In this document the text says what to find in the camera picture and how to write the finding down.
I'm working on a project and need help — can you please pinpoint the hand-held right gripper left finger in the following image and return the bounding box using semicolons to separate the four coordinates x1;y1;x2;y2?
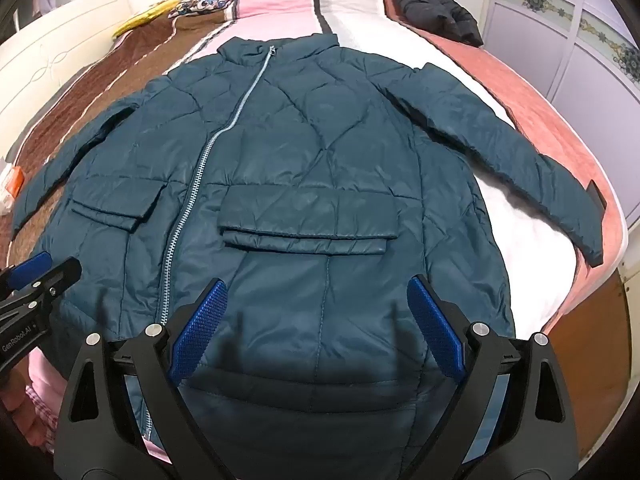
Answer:
52;279;231;480

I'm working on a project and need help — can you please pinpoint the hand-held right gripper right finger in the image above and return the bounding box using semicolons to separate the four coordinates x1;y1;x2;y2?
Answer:
407;274;581;480

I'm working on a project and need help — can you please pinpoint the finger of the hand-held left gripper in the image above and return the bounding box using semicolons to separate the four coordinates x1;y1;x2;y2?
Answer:
0;257;83;318
0;252;53;292

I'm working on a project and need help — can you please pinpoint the teal quilted puffer jacket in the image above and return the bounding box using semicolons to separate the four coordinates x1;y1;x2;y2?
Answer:
11;34;608;480

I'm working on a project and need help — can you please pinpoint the pink checked cloth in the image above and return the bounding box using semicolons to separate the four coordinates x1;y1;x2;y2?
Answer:
25;347;73;453

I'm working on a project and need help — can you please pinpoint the orange and white packet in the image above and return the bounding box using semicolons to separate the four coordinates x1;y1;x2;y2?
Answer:
0;160;23;216

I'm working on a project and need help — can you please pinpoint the striped fleece blanket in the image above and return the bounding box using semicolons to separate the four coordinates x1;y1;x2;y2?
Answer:
0;0;630;461

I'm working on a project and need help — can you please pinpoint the black blanket label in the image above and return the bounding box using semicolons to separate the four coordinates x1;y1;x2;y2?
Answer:
586;179;608;215

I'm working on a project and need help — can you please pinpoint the white bed headboard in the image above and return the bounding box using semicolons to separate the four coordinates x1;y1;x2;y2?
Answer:
0;0;133;158

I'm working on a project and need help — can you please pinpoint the yellow pillow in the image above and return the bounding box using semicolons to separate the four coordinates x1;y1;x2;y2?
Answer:
111;0;177;40

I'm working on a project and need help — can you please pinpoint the black puffer jacket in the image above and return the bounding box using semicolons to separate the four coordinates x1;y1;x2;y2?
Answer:
387;0;485;47

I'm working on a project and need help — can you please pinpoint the white ornamented wardrobe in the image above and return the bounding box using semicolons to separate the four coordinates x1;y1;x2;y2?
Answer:
477;0;640;128

